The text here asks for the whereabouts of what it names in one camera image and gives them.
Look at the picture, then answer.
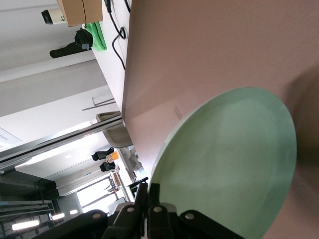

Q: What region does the aluminium frame rail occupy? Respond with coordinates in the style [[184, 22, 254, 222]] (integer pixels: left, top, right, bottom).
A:
[[0, 117, 125, 170]]

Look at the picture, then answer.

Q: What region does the beige chair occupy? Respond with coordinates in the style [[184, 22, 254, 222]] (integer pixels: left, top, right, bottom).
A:
[[96, 111, 133, 148]]

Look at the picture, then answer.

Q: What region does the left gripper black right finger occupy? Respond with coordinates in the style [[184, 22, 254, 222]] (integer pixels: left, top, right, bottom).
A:
[[146, 183, 246, 239]]

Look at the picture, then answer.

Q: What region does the orange packet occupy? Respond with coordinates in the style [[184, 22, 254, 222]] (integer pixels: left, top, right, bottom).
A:
[[106, 152, 120, 163]]

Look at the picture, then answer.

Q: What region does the white cup with black lid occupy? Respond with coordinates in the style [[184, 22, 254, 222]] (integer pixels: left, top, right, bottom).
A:
[[41, 9, 67, 25]]

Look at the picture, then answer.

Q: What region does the brown cardboard box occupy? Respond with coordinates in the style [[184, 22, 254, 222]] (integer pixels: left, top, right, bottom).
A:
[[56, 0, 103, 27]]

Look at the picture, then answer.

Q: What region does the green round plate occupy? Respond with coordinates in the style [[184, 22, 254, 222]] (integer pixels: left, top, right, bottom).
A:
[[147, 87, 297, 239]]

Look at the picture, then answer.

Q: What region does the metal bracket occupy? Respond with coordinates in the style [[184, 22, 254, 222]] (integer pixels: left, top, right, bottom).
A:
[[81, 97, 117, 112]]

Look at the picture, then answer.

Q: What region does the green cloth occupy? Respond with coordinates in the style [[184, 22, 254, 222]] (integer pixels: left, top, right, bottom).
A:
[[85, 21, 107, 52]]

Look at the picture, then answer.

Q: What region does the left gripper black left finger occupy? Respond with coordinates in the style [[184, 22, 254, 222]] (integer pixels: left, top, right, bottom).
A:
[[32, 183, 148, 239]]

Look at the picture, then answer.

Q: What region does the brown table mat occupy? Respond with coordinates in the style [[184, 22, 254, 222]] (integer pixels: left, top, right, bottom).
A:
[[121, 0, 319, 239]]

